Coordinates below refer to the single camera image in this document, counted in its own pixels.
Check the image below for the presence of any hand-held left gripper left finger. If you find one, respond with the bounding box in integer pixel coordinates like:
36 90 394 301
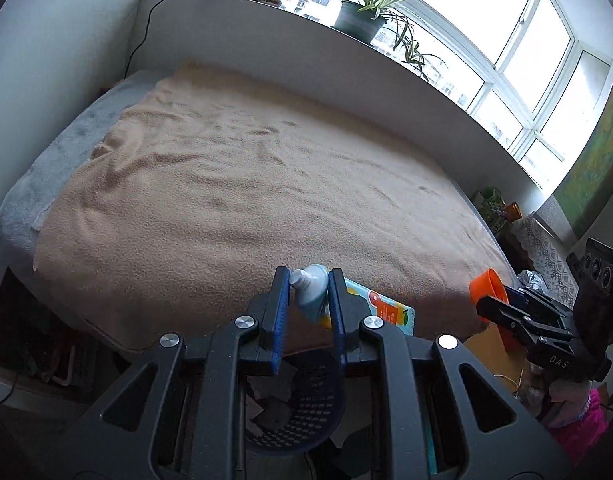
79 266 292 480

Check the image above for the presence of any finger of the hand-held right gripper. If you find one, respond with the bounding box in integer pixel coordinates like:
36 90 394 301
507 286 575 329
475 296 573 354

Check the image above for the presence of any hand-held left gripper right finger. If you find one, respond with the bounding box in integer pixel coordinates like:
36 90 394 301
327 269 572 480

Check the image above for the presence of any white and blue tube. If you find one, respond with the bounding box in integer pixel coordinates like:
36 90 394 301
290 264 332 325

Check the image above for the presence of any orange plastic cup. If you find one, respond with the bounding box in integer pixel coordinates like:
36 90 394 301
469 268 523 352

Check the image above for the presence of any dark blue mesh basket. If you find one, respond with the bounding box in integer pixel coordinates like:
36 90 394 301
244 347 347 457

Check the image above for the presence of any pink sleeved right forearm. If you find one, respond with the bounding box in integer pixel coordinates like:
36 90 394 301
547 390 612 467

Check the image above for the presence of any person's right hand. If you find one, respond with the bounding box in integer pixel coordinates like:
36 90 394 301
519 366 595 427

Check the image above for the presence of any crumpled silver foil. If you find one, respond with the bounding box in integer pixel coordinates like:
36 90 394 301
517 270 545 294

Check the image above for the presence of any brown cardboard box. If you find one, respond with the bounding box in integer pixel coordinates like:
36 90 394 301
464 324 528 397

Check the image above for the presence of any white lace cloth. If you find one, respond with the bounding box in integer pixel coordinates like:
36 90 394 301
509 214 580 307

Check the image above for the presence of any beige fleece blanket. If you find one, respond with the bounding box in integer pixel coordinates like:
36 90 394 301
34 62 517 351

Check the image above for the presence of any white framed window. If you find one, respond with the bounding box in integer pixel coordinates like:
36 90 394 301
206 0 613 192

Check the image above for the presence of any grey bed sheet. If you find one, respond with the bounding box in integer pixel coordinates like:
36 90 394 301
0 70 187 281

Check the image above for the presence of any spider plant in grey pot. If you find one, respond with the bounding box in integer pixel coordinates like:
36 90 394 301
323 0 447 81

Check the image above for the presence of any green wall painting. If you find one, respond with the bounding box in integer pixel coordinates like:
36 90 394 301
557 62 613 241

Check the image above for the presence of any black cable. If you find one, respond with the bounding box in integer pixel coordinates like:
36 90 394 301
122 0 185 81

